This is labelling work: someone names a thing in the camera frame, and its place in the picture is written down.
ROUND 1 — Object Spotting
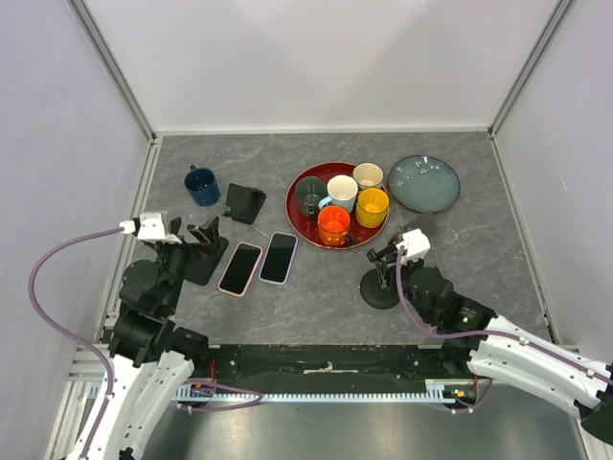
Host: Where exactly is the cream cup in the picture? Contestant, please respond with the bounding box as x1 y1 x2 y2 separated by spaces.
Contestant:
352 162 384 190

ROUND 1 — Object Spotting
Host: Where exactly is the black folding phone stand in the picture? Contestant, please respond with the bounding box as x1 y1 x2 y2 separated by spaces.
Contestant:
223 183 266 225

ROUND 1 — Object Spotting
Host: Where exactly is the red round tray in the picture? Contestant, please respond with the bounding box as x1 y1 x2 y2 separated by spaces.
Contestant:
285 161 389 250

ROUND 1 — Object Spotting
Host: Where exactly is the dark blue mug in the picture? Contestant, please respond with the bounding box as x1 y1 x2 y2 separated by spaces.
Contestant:
184 165 220 207

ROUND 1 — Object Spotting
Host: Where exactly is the round base phone stand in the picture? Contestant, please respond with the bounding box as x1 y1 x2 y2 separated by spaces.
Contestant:
388 212 438 243

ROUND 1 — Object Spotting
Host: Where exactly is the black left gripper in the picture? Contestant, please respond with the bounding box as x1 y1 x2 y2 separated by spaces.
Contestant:
153 215 221 311

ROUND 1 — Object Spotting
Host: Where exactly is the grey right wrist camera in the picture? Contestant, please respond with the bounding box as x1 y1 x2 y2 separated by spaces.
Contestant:
396 229 431 265

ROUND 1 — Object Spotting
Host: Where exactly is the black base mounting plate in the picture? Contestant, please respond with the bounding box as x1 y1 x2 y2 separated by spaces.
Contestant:
209 344 471 395

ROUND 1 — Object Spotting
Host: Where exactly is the black suction phone mount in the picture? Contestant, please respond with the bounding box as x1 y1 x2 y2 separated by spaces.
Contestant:
359 268 399 310

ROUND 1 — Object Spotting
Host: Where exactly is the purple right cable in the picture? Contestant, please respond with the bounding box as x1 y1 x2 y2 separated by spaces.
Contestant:
395 248 613 387

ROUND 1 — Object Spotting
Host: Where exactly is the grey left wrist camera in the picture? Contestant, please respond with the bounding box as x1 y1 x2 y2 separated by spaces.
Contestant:
136 211 170 242

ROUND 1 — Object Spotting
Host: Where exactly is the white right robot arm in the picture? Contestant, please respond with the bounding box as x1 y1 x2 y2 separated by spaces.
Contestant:
367 231 612 444

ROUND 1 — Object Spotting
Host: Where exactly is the yellow cup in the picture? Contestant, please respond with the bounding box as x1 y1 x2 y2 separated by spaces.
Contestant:
356 188 390 228

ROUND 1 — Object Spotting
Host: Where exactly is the white mug blue handle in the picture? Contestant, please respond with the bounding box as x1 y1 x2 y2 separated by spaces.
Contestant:
318 174 358 213

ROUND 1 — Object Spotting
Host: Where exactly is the dark grey cup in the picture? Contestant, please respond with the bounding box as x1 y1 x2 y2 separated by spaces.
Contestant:
295 176 328 219

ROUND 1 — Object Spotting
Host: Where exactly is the lavender case phone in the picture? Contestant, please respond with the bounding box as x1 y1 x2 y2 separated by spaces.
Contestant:
259 232 298 286

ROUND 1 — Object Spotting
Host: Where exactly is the orange mug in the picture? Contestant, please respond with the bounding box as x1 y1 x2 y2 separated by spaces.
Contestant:
317 205 352 247

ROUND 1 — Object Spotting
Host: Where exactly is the pink case phone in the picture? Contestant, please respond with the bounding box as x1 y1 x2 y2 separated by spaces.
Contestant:
217 241 262 297

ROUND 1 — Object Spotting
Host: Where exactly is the blue-green ceramic plate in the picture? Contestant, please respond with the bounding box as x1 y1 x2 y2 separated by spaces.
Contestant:
388 155 461 213

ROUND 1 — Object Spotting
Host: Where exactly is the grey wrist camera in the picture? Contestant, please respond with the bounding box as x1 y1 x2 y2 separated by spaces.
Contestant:
396 229 431 265
136 211 170 242

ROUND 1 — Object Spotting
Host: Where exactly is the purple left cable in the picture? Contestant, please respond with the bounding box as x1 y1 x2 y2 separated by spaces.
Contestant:
27 219 264 459

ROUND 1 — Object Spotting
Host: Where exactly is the purple cable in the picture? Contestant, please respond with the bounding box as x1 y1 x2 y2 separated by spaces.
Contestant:
395 248 613 387
27 219 264 459

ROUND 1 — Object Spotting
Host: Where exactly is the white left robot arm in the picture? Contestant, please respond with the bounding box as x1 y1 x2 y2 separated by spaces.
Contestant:
67 211 228 459

